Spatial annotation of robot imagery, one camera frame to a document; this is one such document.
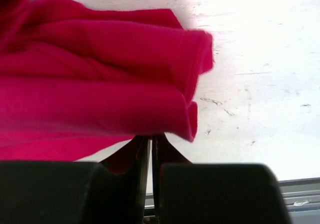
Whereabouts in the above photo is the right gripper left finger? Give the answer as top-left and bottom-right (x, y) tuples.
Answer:
(0, 136), (150, 224)

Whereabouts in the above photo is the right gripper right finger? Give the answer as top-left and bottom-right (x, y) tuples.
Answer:
(152, 134), (291, 224)

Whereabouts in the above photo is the crimson red t shirt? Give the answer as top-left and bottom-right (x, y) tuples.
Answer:
(0, 0), (214, 161)

